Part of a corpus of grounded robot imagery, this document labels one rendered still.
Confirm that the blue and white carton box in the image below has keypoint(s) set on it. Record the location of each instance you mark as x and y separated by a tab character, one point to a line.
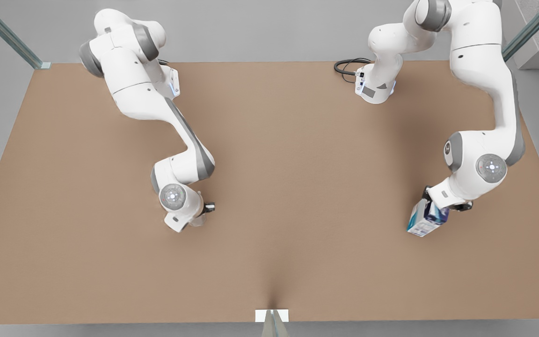
426	218

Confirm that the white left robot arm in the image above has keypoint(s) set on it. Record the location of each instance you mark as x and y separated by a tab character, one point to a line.
480	70

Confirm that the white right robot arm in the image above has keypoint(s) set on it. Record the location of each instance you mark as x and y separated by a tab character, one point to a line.
134	79

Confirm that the silver frame post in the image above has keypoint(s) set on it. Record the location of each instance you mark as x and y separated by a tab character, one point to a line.
273	323
529	29
7	35

